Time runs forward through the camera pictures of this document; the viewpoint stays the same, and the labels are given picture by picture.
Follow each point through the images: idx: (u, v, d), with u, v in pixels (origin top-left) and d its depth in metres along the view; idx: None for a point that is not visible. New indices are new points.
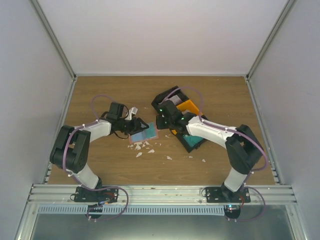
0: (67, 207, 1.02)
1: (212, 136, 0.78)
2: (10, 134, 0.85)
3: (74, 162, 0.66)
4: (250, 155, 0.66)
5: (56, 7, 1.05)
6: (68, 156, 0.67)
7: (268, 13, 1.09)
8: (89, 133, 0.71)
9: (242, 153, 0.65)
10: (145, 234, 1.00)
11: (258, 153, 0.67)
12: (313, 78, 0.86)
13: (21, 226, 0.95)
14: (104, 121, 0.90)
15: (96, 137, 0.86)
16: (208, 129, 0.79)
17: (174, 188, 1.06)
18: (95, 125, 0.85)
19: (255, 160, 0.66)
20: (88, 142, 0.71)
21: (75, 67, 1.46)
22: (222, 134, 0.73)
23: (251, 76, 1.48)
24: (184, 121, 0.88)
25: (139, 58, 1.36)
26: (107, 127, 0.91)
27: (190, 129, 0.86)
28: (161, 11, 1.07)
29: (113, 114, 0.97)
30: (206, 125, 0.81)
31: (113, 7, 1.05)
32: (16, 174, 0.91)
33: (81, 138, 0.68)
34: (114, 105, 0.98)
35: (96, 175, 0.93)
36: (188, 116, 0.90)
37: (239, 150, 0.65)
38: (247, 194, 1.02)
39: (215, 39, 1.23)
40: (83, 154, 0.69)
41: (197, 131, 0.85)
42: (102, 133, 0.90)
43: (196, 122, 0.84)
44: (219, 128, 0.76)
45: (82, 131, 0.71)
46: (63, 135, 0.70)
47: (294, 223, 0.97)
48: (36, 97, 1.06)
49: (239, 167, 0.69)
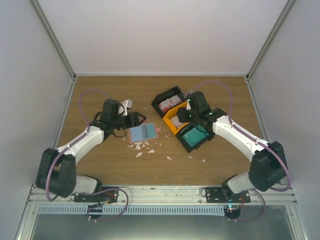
0: (67, 207, 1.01)
1: (239, 142, 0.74)
2: (9, 134, 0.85)
3: (60, 188, 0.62)
4: (273, 173, 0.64)
5: (56, 7, 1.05)
6: (53, 182, 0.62)
7: (268, 12, 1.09)
8: (74, 157, 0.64)
9: (266, 170, 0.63)
10: (145, 234, 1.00)
11: (282, 172, 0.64)
12: (313, 78, 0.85)
13: (21, 226, 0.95)
14: (95, 130, 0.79)
15: (86, 150, 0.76)
16: (237, 134, 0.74)
17: (174, 188, 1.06)
18: (82, 139, 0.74)
19: (277, 178, 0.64)
20: (74, 166, 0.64)
21: (74, 67, 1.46)
22: (252, 146, 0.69)
23: (251, 76, 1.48)
24: (212, 117, 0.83)
25: (139, 58, 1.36)
26: (98, 137, 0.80)
27: (216, 128, 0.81)
28: (161, 11, 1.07)
29: (106, 115, 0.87)
30: (236, 129, 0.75)
31: (113, 7, 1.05)
32: (16, 174, 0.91)
33: (64, 164, 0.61)
34: (106, 105, 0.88)
35: (93, 179, 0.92)
36: (216, 112, 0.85)
37: (265, 166, 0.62)
38: (247, 194, 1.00)
39: (215, 39, 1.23)
40: (69, 179, 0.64)
41: (222, 132, 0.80)
42: (92, 145, 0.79)
43: (226, 122, 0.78)
44: (249, 137, 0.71)
45: (66, 156, 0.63)
46: (46, 160, 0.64)
47: (294, 223, 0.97)
48: (35, 97, 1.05)
49: (258, 182, 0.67)
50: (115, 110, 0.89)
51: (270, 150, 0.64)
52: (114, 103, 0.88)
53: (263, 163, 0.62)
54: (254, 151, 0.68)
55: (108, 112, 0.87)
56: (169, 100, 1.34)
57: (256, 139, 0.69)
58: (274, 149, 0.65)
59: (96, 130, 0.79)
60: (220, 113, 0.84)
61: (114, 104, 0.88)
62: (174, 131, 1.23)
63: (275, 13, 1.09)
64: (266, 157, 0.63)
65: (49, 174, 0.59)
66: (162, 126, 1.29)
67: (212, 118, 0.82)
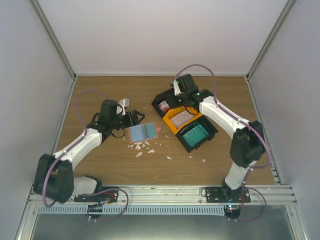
0: (67, 207, 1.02)
1: (222, 122, 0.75)
2: (9, 134, 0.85)
3: (57, 195, 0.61)
4: (251, 150, 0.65)
5: (56, 7, 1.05)
6: (49, 189, 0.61)
7: (268, 12, 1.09)
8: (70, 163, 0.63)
9: (245, 147, 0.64)
10: (145, 234, 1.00)
11: (259, 149, 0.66)
12: (313, 78, 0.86)
13: (22, 226, 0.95)
14: (92, 133, 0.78)
15: (84, 153, 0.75)
16: (220, 114, 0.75)
17: (174, 188, 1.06)
18: (80, 143, 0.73)
19: (255, 156, 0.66)
20: (72, 171, 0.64)
21: (75, 67, 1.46)
22: (233, 124, 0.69)
23: (251, 75, 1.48)
24: (198, 98, 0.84)
25: (139, 57, 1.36)
26: (96, 140, 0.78)
27: (203, 108, 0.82)
28: (161, 10, 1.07)
29: (105, 116, 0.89)
30: (220, 109, 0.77)
31: (113, 6, 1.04)
32: (16, 174, 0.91)
33: (62, 171, 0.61)
34: (103, 107, 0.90)
35: (93, 180, 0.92)
36: (203, 93, 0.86)
37: (244, 143, 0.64)
38: (247, 194, 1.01)
39: (215, 39, 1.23)
40: (66, 185, 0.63)
41: (208, 112, 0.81)
42: (91, 147, 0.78)
43: (211, 103, 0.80)
44: (232, 116, 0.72)
45: (62, 162, 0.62)
46: (43, 166, 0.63)
47: (294, 223, 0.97)
48: (35, 97, 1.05)
49: (237, 159, 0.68)
50: (113, 110, 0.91)
51: (250, 128, 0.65)
52: (112, 104, 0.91)
53: (242, 139, 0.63)
54: (234, 129, 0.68)
55: (107, 112, 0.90)
56: None
57: (238, 118, 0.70)
58: (253, 127, 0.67)
59: (94, 132, 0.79)
60: (207, 94, 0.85)
61: (112, 105, 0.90)
62: (174, 131, 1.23)
63: (275, 13, 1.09)
64: (245, 135, 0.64)
65: (46, 181, 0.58)
66: (162, 126, 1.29)
67: (198, 98, 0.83)
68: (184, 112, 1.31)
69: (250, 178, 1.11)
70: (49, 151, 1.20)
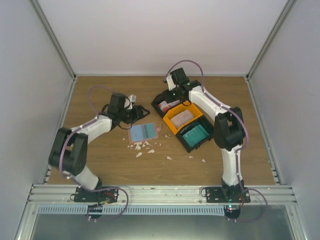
0: (67, 207, 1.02)
1: (207, 108, 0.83)
2: (9, 134, 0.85)
3: (72, 165, 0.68)
4: (231, 133, 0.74)
5: (56, 7, 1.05)
6: (66, 159, 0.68)
7: (268, 12, 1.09)
8: (87, 135, 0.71)
9: (226, 130, 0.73)
10: (145, 234, 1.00)
11: (240, 133, 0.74)
12: (313, 78, 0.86)
13: (21, 226, 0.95)
14: (104, 118, 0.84)
15: (95, 134, 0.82)
16: (205, 100, 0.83)
17: (174, 188, 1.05)
18: (94, 123, 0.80)
19: (235, 139, 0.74)
20: (86, 144, 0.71)
21: (75, 67, 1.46)
22: (216, 109, 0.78)
23: (251, 75, 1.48)
24: (189, 87, 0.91)
25: (139, 58, 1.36)
26: (107, 124, 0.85)
27: (191, 96, 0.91)
28: (161, 11, 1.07)
29: (114, 107, 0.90)
30: (206, 97, 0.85)
31: (113, 7, 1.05)
32: (16, 174, 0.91)
33: (78, 142, 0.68)
34: (114, 98, 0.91)
35: (96, 177, 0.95)
36: (193, 83, 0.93)
37: (224, 126, 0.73)
38: (247, 194, 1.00)
39: (215, 39, 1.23)
40: (80, 157, 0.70)
41: (197, 100, 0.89)
42: (101, 131, 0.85)
43: (199, 91, 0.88)
44: (215, 103, 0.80)
45: (79, 135, 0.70)
46: (60, 137, 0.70)
47: (294, 223, 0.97)
48: (35, 98, 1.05)
49: (220, 141, 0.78)
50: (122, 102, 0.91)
51: (231, 112, 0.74)
52: (121, 96, 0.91)
53: (222, 123, 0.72)
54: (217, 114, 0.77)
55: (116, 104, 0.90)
56: None
57: (220, 105, 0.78)
58: (235, 112, 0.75)
59: (105, 118, 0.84)
60: (196, 84, 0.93)
61: (121, 96, 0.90)
62: (174, 131, 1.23)
63: (275, 13, 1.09)
64: (225, 119, 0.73)
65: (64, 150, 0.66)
66: (162, 126, 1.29)
67: (188, 87, 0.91)
68: (184, 112, 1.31)
69: (250, 178, 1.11)
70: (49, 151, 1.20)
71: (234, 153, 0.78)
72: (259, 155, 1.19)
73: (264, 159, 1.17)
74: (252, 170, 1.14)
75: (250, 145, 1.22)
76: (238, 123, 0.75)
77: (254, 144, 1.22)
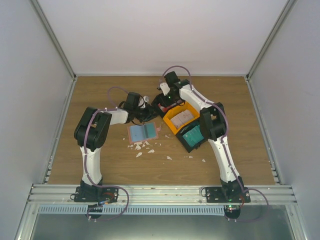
0: (67, 207, 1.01)
1: (195, 103, 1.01)
2: (9, 134, 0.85)
3: (95, 139, 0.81)
4: (214, 124, 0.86)
5: (55, 7, 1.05)
6: (90, 134, 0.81)
7: (268, 12, 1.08)
8: (110, 114, 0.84)
9: (209, 123, 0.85)
10: (145, 234, 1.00)
11: (222, 125, 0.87)
12: (313, 78, 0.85)
13: (21, 226, 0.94)
14: (122, 110, 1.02)
15: (114, 121, 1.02)
16: (193, 97, 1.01)
17: (174, 188, 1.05)
18: (115, 111, 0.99)
19: (218, 130, 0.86)
20: (109, 122, 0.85)
21: (74, 67, 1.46)
22: (202, 104, 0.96)
23: (251, 75, 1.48)
24: (179, 85, 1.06)
25: (139, 57, 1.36)
26: (124, 115, 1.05)
27: (182, 94, 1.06)
28: (160, 10, 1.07)
29: (129, 103, 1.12)
30: (194, 93, 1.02)
31: (112, 7, 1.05)
32: (16, 173, 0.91)
33: (103, 120, 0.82)
34: (130, 96, 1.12)
35: (100, 173, 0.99)
36: (183, 82, 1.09)
37: (208, 119, 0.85)
38: (247, 194, 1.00)
39: (215, 39, 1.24)
40: (102, 133, 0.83)
41: (185, 96, 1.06)
42: (120, 119, 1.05)
43: (187, 89, 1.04)
44: (201, 99, 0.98)
45: (103, 113, 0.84)
46: (88, 115, 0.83)
47: (294, 223, 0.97)
48: (34, 98, 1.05)
49: (206, 133, 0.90)
50: (137, 100, 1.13)
51: (215, 106, 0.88)
52: (136, 95, 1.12)
53: (205, 116, 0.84)
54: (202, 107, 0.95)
55: (131, 101, 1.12)
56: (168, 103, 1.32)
57: (205, 100, 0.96)
58: (219, 107, 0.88)
59: (123, 112, 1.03)
60: (186, 82, 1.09)
61: (136, 95, 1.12)
62: (174, 131, 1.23)
63: (275, 13, 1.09)
64: (209, 112, 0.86)
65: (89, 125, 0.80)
66: (162, 126, 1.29)
67: (178, 85, 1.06)
68: (184, 112, 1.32)
69: (250, 178, 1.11)
70: (50, 151, 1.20)
71: (221, 143, 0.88)
72: (259, 155, 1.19)
73: (264, 159, 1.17)
74: (251, 170, 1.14)
75: (249, 145, 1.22)
76: (220, 116, 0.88)
77: (254, 144, 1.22)
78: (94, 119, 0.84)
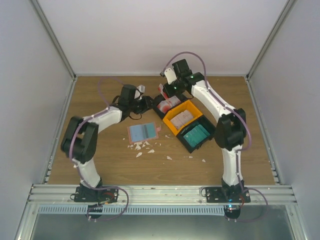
0: (67, 207, 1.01)
1: (210, 106, 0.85)
2: (10, 134, 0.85)
3: (82, 153, 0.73)
4: (232, 132, 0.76)
5: (56, 8, 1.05)
6: (76, 148, 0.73)
7: (269, 12, 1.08)
8: (97, 125, 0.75)
9: (228, 131, 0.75)
10: (145, 234, 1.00)
11: (241, 133, 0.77)
12: (313, 78, 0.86)
13: (21, 226, 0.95)
14: (114, 110, 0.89)
15: (106, 124, 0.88)
16: (208, 98, 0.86)
17: (174, 188, 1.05)
18: (104, 114, 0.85)
19: (236, 139, 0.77)
20: (96, 133, 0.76)
21: (75, 68, 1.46)
22: (220, 109, 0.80)
23: (251, 75, 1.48)
24: (192, 81, 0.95)
25: (138, 58, 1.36)
26: (117, 115, 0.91)
27: (195, 91, 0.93)
28: (160, 10, 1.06)
29: (124, 99, 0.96)
30: (210, 93, 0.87)
31: (111, 7, 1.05)
32: (16, 173, 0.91)
33: (89, 132, 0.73)
34: (125, 90, 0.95)
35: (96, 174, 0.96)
36: (196, 76, 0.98)
37: (227, 127, 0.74)
38: (247, 194, 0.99)
39: (214, 39, 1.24)
40: (90, 145, 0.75)
41: (199, 95, 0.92)
42: (112, 120, 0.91)
43: (202, 87, 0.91)
44: (220, 102, 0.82)
45: (90, 124, 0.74)
46: (73, 126, 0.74)
47: (294, 223, 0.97)
48: (34, 98, 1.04)
49: (221, 142, 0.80)
50: (132, 94, 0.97)
51: (235, 113, 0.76)
52: (132, 88, 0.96)
53: (225, 124, 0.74)
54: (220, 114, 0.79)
55: (126, 96, 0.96)
56: (168, 102, 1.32)
57: (225, 104, 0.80)
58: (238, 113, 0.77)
59: (116, 109, 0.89)
60: (199, 78, 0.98)
61: (132, 89, 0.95)
62: (174, 132, 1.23)
63: (275, 13, 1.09)
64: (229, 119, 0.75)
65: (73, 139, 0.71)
66: (162, 126, 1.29)
67: (192, 81, 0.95)
68: (184, 112, 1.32)
69: (250, 178, 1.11)
70: (49, 151, 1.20)
71: (235, 153, 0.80)
72: (259, 155, 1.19)
73: (265, 159, 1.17)
74: (251, 170, 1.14)
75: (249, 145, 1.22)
76: (240, 123, 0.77)
77: (254, 145, 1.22)
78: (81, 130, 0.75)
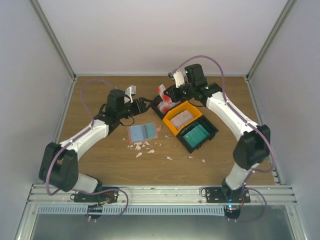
0: (67, 207, 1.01)
1: (230, 121, 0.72)
2: (10, 134, 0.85)
3: (61, 186, 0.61)
4: (254, 152, 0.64)
5: (55, 8, 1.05)
6: (54, 180, 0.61)
7: (269, 12, 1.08)
8: (76, 153, 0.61)
9: (250, 151, 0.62)
10: (145, 234, 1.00)
11: (263, 153, 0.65)
12: (313, 78, 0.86)
13: (21, 226, 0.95)
14: (99, 124, 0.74)
15: (90, 143, 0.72)
16: (227, 112, 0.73)
17: (174, 188, 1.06)
18: (86, 133, 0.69)
19: (259, 159, 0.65)
20: (76, 162, 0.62)
21: (75, 68, 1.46)
22: (241, 126, 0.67)
23: (251, 76, 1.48)
24: (207, 91, 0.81)
25: (138, 58, 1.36)
26: (102, 130, 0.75)
27: (211, 104, 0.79)
28: (160, 10, 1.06)
29: (110, 108, 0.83)
30: (229, 107, 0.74)
31: (111, 7, 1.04)
32: (16, 173, 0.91)
33: (65, 163, 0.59)
34: (110, 98, 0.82)
35: (93, 179, 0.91)
36: (211, 87, 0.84)
37: (250, 146, 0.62)
38: (247, 194, 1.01)
39: (214, 39, 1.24)
40: (69, 177, 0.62)
41: (215, 109, 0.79)
42: (97, 138, 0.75)
43: (220, 100, 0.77)
44: (241, 118, 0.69)
45: (67, 153, 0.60)
46: (49, 154, 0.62)
47: (294, 223, 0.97)
48: (34, 98, 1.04)
49: (241, 162, 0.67)
50: (119, 102, 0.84)
51: (258, 132, 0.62)
52: (117, 95, 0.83)
53: (248, 143, 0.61)
54: (242, 132, 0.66)
55: (112, 105, 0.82)
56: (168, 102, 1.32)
57: (247, 121, 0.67)
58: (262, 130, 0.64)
59: (101, 124, 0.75)
60: (215, 88, 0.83)
61: (117, 96, 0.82)
62: (174, 132, 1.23)
63: (275, 13, 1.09)
64: (252, 138, 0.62)
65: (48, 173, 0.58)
66: (162, 126, 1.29)
67: (207, 92, 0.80)
68: (184, 112, 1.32)
69: (250, 178, 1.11)
70: None
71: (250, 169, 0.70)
72: None
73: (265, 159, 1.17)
74: None
75: None
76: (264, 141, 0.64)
77: None
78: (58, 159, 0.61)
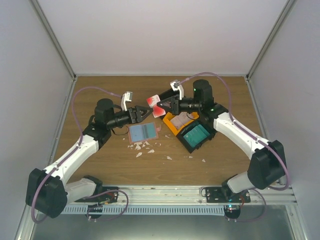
0: (67, 207, 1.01)
1: (239, 140, 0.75)
2: (10, 134, 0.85)
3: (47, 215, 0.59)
4: (270, 170, 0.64)
5: (55, 8, 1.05)
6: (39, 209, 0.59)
7: (269, 12, 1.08)
8: (60, 181, 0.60)
9: (265, 169, 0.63)
10: (145, 234, 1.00)
11: (279, 171, 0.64)
12: (313, 78, 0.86)
13: (21, 226, 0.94)
14: (87, 141, 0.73)
15: (78, 162, 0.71)
16: (236, 132, 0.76)
17: (174, 188, 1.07)
18: (71, 153, 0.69)
19: (275, 177, 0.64)
20: (62, 189, 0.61)
21: (74, 67, 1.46)
22: (252, 143, 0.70)
23: (251, 75, 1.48)
24: (214, 114, 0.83)
25: (138, 58, 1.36)
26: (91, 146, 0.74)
27: (217, 125, 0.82)
28: (160, 10, 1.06)
29: (99, 121, 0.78)
30: (236, 126, 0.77)
31: (111, 7, 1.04)
32: (16, 174, 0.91)
33: (50, 190, 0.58)
34: (97, 111, 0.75)
35: (90, 184, 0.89)
36: (218, 109, 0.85)
37: (264, 164, 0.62)
38: (247, 194, 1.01)
39: (214, 39, 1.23)
40: (56, 203, 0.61)
41: (222, 128, 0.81)
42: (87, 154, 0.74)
43: (227, 119, 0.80)
44: (251, 136, 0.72)
45: (51, 182, 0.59)
46: (33, 182, 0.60)
47: (294, 223, 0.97)
48: (33, 98, 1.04)
49: (256, 183, 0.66)
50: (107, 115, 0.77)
51: (269, 148, 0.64)
52: (106, 107, 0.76)
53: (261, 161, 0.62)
54: (254, 149, 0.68)
55: (101, 118, 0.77)
56: None
57: (257, 138, 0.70)
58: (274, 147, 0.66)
59: (89, 140, 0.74)
60: (222, 110, 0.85)
61: (105, 109, 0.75)
62: (175, 132, 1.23)
63: (275, 13, 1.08)
64: (265, 156, 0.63)
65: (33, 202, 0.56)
66: (162, 126, 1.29)
67: (214, 115, 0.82)
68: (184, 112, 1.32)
69: None
70: (49, 151, 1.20)
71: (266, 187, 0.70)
72: None
73: None
74: None
75: None
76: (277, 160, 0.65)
77: None
78: (43, 186, 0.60)
